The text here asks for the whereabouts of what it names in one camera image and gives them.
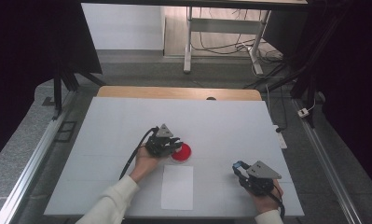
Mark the small white adapter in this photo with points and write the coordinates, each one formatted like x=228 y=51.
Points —
x=303 y=112

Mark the wooden table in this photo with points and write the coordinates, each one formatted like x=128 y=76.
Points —
x=174 y=92

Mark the person's right hand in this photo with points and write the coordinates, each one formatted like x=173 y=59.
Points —
x=266 y=202

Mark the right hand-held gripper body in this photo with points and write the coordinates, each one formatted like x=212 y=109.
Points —
x=259 y=180

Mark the black curtain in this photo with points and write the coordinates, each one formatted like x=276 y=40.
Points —
x=354 y=77
x=19 y=62

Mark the white table cover board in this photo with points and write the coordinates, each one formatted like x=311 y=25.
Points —
x=205 y=118

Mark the blue and white stamp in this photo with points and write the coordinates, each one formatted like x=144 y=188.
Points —
x=236 y=164

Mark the white paper sheet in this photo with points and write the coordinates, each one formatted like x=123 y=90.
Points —
x=177 y=186

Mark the person's left hand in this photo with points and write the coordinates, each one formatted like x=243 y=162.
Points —
x=144 y=164

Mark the white desk frame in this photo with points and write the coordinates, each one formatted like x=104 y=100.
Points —
x=224 y=25

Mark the black metal stand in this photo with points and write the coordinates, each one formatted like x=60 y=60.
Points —
x=311 y=90
x=57 y=93

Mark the round red ink pad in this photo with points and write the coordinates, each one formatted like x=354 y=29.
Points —
x=183 y=153

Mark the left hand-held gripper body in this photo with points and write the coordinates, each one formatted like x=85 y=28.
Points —
x=160 y=144

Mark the white power strip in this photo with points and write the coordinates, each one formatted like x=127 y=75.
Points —
x=281 y=140

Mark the aluminium rail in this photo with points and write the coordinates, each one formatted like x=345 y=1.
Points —
x=34 y=161
x=323 y=155

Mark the black floor socket frame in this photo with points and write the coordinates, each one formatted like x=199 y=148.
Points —
x=65 y=131

